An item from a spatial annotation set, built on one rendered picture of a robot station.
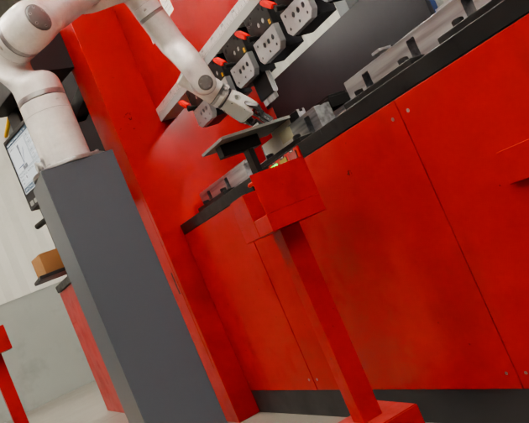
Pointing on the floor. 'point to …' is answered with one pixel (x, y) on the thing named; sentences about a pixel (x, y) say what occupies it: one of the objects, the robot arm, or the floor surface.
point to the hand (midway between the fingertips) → (263, 122)
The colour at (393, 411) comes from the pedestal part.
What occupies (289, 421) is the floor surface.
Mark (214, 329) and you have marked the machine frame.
